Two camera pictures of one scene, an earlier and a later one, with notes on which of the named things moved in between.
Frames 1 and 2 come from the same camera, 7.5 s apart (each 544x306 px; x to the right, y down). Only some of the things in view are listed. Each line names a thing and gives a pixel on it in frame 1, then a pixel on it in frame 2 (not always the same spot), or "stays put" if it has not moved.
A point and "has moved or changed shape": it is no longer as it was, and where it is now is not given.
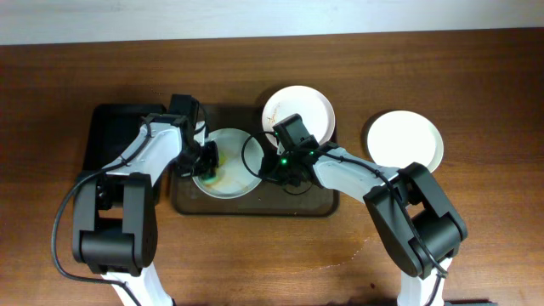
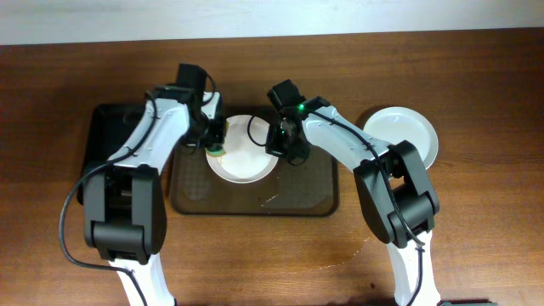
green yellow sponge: [215, 179] has moved or changed shape
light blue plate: [239, 167] to [395, 125]
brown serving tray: [189, 199] stays put
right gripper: [272, 171] to [281, 144]
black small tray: [113, 127] stays put
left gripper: [208, 161] to [217, 138]
